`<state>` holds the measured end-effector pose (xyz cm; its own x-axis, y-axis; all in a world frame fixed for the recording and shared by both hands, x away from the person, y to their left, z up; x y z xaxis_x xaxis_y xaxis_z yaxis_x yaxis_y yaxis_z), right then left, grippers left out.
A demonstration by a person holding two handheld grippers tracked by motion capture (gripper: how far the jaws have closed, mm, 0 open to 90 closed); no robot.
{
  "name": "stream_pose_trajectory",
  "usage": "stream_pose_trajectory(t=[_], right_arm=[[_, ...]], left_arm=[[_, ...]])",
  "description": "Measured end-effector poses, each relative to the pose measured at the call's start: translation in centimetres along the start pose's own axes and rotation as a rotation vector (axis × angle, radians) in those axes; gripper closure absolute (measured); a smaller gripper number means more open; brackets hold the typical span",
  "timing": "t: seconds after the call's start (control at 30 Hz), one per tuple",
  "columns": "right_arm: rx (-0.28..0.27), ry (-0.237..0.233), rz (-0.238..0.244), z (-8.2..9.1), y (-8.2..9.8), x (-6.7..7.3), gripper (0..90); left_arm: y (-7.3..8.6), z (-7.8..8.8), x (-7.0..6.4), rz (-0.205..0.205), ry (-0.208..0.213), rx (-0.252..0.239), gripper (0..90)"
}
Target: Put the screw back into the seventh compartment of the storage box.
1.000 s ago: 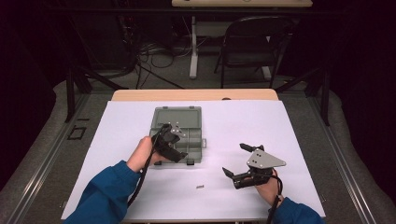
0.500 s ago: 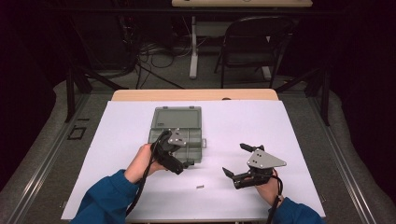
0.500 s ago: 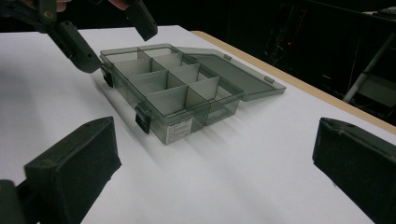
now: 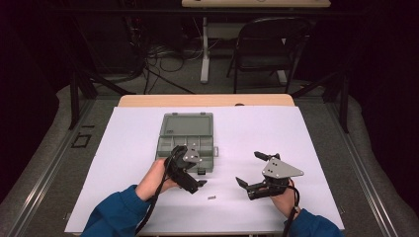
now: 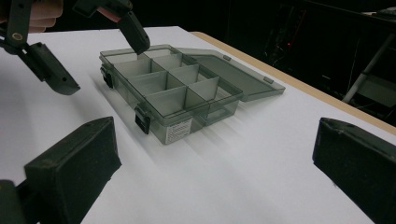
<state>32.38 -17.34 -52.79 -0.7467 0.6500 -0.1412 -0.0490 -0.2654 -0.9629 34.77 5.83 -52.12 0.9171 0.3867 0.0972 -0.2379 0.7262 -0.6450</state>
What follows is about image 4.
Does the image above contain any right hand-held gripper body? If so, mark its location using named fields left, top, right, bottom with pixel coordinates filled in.
left=245, top=157, right=304, bottom=201

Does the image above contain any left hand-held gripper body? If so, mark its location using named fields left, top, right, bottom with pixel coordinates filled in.
left=164, top=142, right=203, bottom=196

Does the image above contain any clear grey compartment organizer box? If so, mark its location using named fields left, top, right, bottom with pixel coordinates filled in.
left=155, top=112, right=220, bottom=176

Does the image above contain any person's left hand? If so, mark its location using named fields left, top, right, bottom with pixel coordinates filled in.
left=134, top=158, right=181, bottom=201

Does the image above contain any person's right hand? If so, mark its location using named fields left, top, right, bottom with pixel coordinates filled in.
left=271, top=184, right=300, bottom=218

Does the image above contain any white board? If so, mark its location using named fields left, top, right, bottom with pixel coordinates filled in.
left=64, top=106, right=346, bottom=235

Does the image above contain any light wooden table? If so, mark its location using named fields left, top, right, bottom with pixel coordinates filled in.
left=117, top=93, right=295, bottom=108

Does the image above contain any black folding chair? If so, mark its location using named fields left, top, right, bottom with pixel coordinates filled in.
left=226, top=17, right=314, bottom=95

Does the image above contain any white-legged desk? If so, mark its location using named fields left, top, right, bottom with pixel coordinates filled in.
left=181, top=0, right=332, bottom=85

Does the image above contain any left hand-held gripper black cable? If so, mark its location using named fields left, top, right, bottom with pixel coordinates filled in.
left=134, top=157, right=176, bottom=235

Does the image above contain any hand-held gripper black cable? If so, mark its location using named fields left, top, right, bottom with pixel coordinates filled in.
left=134, top=157, right=176, bottom=235
left=282, top=186, right=301, bottom=237

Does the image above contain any right hand-held gripper black cable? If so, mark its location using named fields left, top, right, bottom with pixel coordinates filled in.
left=282, top=186, right=301, bottom=237

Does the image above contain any aluminium floor rail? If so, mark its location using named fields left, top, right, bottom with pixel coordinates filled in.
left=6, top=98, right=97, bottom=237
left=324, top=102, right=401, bottom=237

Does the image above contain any black metal frame stand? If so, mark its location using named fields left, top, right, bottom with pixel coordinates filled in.
left=290, top=70, right=351, bottom=134
left=67, top=65, right=136, bottom=131

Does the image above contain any tangle of floor cables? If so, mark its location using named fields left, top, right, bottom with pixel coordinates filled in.
left=127, top=16, right=206, bottom=95

